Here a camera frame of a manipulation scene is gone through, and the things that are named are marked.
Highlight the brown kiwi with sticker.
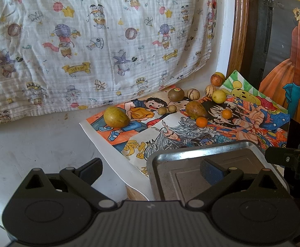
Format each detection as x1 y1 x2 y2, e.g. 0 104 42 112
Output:
167 87 185 102

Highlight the Winnie the Pooh drawing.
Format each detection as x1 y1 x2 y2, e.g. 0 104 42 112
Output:
220 70 287 114

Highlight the colourful anime drawing sheet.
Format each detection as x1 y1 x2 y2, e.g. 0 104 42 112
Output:
87 86 290 150

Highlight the brown avocado-shaped mango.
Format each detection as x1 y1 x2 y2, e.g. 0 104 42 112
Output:
185 101 209 119

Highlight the wooden frame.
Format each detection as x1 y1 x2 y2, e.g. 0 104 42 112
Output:
227 0 249 77

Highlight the grey-haired character drawing sheet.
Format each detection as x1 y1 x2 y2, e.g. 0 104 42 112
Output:
79 112 218 201

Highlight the small brown longan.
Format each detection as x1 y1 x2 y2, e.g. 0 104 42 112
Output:
168 105 177 113
158 106 167 115

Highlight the silver metal tray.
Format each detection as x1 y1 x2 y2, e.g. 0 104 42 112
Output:
147 140 289 204

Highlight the small orange tangerine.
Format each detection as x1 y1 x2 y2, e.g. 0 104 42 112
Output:
221 108 233 119
196 117 207 128

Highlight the white cartoon print cloth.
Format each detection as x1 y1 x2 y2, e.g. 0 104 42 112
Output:
0 0 217 124

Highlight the yellow fruit behind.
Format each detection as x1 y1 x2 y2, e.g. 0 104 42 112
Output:
214 71 225 80

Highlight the striped pepino melon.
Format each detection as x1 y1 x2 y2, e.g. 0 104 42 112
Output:
187 88 200 100
204 85 216 98

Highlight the reddish brown round fruit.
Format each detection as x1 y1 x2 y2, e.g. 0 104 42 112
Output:
210 74 225 87

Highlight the yellow-green mango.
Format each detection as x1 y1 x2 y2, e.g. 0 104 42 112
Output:
103 106 130 128

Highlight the princess painting orange dress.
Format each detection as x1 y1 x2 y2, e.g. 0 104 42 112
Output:
260 0 300 123

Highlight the yellow lemon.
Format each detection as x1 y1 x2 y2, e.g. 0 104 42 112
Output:
211 90 227 104

